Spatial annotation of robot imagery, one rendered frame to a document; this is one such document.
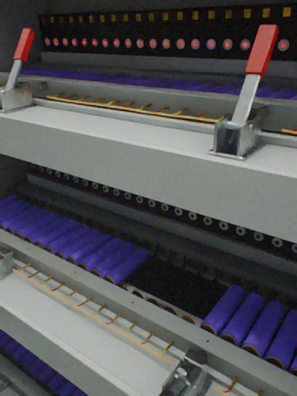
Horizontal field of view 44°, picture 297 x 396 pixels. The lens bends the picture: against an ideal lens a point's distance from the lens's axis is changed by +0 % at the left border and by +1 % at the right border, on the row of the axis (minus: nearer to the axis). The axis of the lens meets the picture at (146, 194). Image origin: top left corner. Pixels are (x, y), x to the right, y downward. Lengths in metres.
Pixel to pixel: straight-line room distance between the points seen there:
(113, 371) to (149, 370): 0.03
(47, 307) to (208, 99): 0.27
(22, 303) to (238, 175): 0.28
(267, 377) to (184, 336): 0.07
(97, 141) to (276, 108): 0.15
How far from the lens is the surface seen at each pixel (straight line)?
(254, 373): 0.33
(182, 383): 0.32
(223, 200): 0.26
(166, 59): 0.49
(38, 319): 0.41
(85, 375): 0.38
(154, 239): 0.46
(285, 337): 0.36
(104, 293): 0.39
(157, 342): 0.36
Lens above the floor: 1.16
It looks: 10 degrees down
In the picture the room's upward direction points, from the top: 10 degrees clockwise
